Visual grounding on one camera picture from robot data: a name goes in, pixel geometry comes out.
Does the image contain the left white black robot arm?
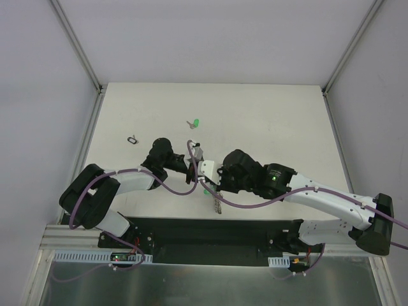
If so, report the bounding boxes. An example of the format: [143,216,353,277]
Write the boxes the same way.
[59,138,203,248]

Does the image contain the right white cable duct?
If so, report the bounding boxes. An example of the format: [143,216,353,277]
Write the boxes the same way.
[268,256,291,268]

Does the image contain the left white cable duct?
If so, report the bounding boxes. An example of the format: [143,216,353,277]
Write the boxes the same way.
[54,250,153,265]

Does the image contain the right aluminium frame rail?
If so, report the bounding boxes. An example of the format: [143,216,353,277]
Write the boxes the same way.
[321,1,386,192]

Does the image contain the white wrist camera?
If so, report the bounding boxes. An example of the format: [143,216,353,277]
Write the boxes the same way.
[191,143,203,161]
[200,160,222,179]

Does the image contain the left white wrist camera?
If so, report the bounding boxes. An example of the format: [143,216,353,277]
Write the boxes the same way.
[191,143,203,161]

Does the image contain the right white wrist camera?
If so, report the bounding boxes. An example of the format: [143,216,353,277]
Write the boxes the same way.
[200,160,222,179]

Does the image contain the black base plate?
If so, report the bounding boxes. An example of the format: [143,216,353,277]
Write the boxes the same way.
[98,217,323,266]

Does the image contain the left aluminium frame rail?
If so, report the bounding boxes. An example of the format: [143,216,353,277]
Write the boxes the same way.
[48,0,106,180]

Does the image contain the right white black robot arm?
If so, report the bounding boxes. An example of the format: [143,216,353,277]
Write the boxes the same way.
[200,149,394,256]

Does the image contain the aluminium frame rail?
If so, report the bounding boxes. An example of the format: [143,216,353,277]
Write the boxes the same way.
[321,1,386,192]
[48,0,106,180]

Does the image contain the front aluminium rail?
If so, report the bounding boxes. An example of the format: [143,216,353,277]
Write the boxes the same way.
[40,224,101,250]

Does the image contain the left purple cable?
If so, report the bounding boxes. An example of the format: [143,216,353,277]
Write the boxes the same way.
[68,138,200,231]

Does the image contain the metal disc with key rings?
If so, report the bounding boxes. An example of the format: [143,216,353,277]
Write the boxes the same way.
[213,190,223,215]

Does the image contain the green tag silver key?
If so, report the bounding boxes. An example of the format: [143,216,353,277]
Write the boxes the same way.
[186,119,200,129]

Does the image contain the white cable duct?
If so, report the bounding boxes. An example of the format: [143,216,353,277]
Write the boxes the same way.
[54,250,153,265]
[268,256,291,268]

